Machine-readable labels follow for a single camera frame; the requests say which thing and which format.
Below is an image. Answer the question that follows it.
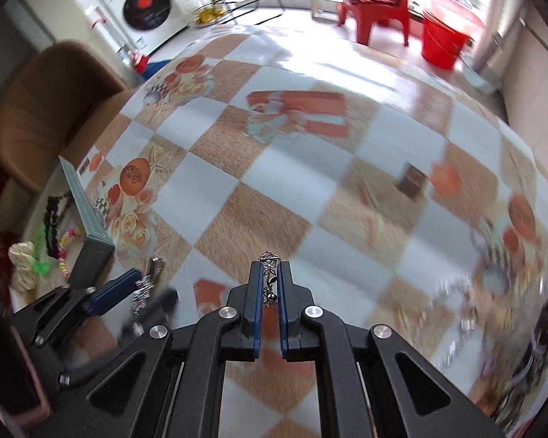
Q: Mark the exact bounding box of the yellow object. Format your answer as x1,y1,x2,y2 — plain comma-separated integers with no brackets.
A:
194,7,229,28

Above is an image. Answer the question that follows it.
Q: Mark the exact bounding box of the pink yellow bead bracelet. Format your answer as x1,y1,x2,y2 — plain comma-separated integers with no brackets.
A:
57,226,83,279

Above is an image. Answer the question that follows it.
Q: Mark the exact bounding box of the silver spiked hair clip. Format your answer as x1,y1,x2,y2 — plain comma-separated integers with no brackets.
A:
128,258,166,320

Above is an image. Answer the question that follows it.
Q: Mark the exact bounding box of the small red blue object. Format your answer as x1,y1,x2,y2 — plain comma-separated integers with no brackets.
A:
119,46,165,78

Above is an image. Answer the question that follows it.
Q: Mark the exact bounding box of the white washing machine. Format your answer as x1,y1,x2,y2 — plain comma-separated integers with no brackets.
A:
89,0,197,55

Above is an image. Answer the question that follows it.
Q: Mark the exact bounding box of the clear bead chain bracelet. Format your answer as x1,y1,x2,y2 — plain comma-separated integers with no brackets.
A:
434,278,485,370

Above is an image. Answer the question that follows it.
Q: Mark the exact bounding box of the red plastic chair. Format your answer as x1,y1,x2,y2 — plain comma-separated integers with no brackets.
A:
338,0,412,47

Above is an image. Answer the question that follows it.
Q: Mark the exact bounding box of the red plastic bucket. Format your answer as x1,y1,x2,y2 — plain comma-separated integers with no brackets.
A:
421,0,485,70

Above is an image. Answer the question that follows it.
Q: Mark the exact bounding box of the white polka dot scrunchie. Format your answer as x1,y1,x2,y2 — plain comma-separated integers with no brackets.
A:
8,241,39,293

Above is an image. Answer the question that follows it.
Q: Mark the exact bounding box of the dark green jewelry box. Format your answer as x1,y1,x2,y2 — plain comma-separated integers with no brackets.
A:
7,155,116,302

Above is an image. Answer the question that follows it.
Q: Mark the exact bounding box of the brown upholstered chair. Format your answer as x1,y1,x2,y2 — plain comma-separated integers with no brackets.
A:
0,41,138,206

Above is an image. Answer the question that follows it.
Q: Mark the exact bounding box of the green translucent bangle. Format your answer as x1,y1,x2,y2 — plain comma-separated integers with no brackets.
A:
31,226,58,279

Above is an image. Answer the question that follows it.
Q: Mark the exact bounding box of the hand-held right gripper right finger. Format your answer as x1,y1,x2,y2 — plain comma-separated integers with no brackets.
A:
278,261,504,438

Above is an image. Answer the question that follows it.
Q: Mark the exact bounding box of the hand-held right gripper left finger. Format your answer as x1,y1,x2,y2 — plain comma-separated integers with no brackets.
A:
41,261,263,438

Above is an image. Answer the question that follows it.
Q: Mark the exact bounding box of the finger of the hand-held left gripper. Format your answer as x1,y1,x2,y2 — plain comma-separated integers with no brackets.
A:
58,289,180,388
11,269,141,346

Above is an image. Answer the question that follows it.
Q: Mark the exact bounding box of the small silver ornate brooch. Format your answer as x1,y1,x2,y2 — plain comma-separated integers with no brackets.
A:
259,251,281,308

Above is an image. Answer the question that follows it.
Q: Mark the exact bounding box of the black sparkly hair clip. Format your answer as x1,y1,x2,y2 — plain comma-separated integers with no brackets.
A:
45,195,71,261

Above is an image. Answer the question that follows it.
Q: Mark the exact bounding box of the checkered printed tablecloth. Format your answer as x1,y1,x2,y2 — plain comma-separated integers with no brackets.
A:
73,25,548,438

